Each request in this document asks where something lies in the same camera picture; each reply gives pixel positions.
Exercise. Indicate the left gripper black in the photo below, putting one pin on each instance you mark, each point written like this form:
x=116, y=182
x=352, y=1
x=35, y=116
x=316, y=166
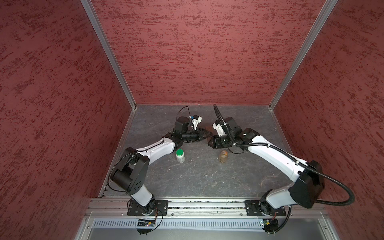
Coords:
x=200, y=134

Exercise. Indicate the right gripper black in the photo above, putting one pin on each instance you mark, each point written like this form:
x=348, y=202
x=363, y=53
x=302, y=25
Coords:
x=216, y=142

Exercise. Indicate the white bottle green cap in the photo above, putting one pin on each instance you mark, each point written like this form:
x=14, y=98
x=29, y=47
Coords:
x=180, y=155

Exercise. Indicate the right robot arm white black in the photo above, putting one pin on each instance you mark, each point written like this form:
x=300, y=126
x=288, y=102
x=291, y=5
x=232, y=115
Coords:
x=306, y=186

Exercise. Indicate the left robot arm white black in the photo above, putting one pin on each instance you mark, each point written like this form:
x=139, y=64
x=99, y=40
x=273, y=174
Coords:
x=129, y=173

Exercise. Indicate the amber pill bottle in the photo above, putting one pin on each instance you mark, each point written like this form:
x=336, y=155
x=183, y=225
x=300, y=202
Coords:
x=223, y=157

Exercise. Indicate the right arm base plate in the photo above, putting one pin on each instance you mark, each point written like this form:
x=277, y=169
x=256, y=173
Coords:
x=255, y=208

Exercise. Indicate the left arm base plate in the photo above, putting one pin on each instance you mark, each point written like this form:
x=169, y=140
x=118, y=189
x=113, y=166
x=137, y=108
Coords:
x=154, y=208

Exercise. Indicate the aluminium frame rail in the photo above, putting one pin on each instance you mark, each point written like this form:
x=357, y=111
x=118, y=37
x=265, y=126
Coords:
x=115, y=207

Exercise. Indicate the white slotted cable duct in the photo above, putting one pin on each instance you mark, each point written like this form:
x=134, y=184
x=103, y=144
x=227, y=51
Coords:
x=195, y=224

